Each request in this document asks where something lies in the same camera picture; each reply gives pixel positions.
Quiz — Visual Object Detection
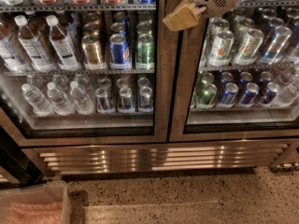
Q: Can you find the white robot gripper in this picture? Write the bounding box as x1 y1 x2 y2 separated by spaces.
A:
163 0 241 32

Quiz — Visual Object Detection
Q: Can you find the glass fridge door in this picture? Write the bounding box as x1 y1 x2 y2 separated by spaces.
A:
0 0 178 148
170 0 299 142

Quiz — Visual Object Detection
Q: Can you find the green can lower right fridge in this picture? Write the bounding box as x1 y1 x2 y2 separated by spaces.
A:
196 83 217 107

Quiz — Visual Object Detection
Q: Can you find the silver blue can right fridge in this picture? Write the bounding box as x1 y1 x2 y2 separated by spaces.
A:
259 26 292 64

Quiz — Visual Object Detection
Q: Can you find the water bottle right fridge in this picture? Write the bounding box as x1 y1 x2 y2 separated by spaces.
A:
275 78 299 107

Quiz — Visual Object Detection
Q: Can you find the white 7up can left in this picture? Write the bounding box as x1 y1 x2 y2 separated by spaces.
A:
208 31 234 67

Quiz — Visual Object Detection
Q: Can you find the white 7up can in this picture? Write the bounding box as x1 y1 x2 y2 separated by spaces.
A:
208 31 234 67
233 29 264 65

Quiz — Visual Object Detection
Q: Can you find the green soda can front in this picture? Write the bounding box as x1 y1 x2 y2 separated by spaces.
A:
135 34 154 69

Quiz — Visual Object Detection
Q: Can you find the white 7up can right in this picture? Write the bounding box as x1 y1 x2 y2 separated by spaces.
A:
233 29 264 65

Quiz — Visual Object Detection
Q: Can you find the blue pepsi can front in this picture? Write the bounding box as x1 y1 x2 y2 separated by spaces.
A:
109 34 132 70

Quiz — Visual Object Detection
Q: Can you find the blue can lower left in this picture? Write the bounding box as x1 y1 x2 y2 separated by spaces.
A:
218 82 239 107

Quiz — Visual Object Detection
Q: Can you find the slim energy can right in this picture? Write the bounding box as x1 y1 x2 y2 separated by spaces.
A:
138 86 153 112

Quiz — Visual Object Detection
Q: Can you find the slim energy can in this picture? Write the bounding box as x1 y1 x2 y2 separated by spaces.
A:
118 87 135 113
138 86 153 112
95 88 115 114

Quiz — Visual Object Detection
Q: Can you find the gold soda can front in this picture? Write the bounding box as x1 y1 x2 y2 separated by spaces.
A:
81 35 107 71

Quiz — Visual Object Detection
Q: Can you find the slim energy can middle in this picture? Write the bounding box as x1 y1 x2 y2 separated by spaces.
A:
118 87 135 113

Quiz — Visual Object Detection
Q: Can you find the blue can lower far right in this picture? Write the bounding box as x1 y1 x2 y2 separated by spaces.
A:
259 82 280 107

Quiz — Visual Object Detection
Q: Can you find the slim energy can left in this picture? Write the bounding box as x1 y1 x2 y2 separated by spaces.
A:
95 88 115 114

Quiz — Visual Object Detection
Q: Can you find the tea bottle white label right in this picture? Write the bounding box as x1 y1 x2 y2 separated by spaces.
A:
46 15 80 71

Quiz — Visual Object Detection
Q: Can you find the tea bottle white label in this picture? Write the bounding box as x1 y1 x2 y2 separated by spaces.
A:
14 15 55 72
0 20 30 73
46 15 80 71

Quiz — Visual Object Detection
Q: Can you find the water bottle right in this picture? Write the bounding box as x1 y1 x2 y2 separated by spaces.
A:
70 81 94 115

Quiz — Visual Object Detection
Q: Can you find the water bottle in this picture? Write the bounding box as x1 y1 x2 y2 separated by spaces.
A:
21 83 54 117
70 81 94 115
47 82 75 116

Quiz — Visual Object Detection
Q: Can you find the tea bottle white label middle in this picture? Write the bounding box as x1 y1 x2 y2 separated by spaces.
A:
14 15 55 72

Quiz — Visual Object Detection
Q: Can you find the water bottle middle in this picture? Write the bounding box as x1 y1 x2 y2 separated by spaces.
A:
47 82 75 116

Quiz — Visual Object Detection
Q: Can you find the water bottle left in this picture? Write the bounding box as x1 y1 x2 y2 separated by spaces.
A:
21 83 54 117

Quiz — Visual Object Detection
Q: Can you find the tea bottle white label left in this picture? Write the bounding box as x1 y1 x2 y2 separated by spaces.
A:
0 20 30 73

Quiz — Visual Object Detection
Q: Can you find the clear plastic storage bin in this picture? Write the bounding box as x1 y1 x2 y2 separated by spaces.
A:
0 181 72 224

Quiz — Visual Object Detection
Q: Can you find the pink bubble wrap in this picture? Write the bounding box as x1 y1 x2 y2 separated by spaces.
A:
3 202 63 224

